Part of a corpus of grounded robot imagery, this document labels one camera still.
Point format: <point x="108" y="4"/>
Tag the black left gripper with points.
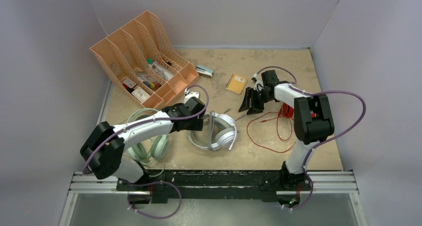
<point x="196" y="125"/>

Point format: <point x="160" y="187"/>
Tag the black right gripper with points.
<point x="255" y="108"/>

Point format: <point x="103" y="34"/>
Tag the red black headphones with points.
<point x="286" y="111"/>

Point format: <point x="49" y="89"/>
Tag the white over-ear headphones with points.
<point x="222" y="132"/>

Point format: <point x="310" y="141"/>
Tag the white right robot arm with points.
<point x="313" y="122"/>

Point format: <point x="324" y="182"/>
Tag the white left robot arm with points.
<point x="104" y="149"/>

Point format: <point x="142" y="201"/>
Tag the yellow spiral notebook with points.
<point x="236" y="83"/>

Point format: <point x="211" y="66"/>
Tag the light blue stapler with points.
<point x="204" y="71"/>

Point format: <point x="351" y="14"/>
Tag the clear plastic ruler pouch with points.
<point x="161" y="71"/>

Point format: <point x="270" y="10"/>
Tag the colourful marker set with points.
<point x="152" y="85"/>

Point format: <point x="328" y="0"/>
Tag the white staples box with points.
<point x="140" y="94"/>

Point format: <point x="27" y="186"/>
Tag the red white small box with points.
<point x="129" y="83"/>

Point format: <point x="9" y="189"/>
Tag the peach plastic file organizer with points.
<point x="127" y="53"/>

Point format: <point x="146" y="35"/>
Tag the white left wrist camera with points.
<point x="188" y="94"/>

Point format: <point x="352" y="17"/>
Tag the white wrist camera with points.
<point x="258" y="83"/>
<point x="188" y="94"/>

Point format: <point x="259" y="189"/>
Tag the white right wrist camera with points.
<point x="258" y="83"/>

